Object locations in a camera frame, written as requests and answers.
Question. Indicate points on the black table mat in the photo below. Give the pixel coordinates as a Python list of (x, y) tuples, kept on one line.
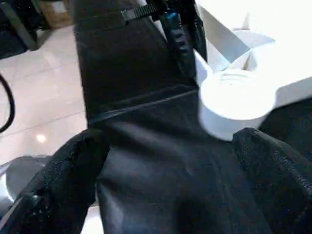
[(158, 158)]

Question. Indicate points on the silver robot hip and leg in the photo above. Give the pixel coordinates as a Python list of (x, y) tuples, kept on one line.
[(22, 175)]

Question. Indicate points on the brown cardboard box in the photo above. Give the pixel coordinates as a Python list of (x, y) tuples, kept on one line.
[(57, 13)]

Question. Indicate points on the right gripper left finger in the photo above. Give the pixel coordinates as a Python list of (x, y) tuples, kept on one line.
[(65, 182)]

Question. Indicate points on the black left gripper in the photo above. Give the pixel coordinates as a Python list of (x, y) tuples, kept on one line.
[(170, 7)]

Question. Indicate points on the white plastic table top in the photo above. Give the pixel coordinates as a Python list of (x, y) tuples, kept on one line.
[(231, 102)]

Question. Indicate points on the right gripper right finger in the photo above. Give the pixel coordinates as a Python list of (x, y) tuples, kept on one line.
[(280, 182)]

